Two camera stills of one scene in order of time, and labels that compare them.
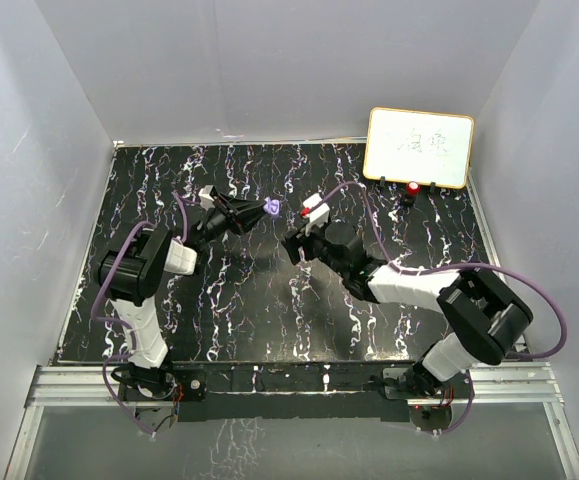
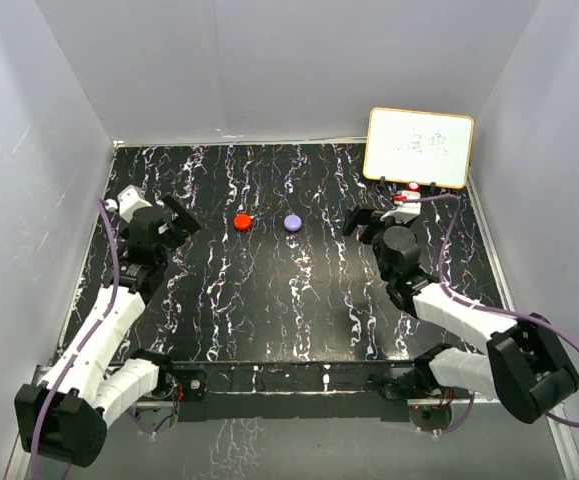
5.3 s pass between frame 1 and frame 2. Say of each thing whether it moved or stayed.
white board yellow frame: stayed
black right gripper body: moved
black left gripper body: moved
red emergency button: stayed
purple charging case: moved
